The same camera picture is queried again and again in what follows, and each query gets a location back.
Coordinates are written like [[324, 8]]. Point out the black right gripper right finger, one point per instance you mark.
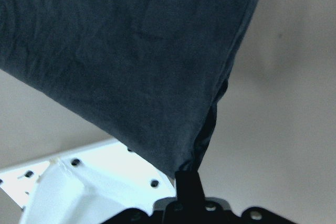
[[197, 190]]

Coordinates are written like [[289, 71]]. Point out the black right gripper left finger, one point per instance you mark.
[[183, 180]]

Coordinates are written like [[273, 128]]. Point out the black printed t-shirt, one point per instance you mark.
[[148, 72]]

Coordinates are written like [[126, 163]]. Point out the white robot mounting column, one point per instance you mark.
[[89, 184]]

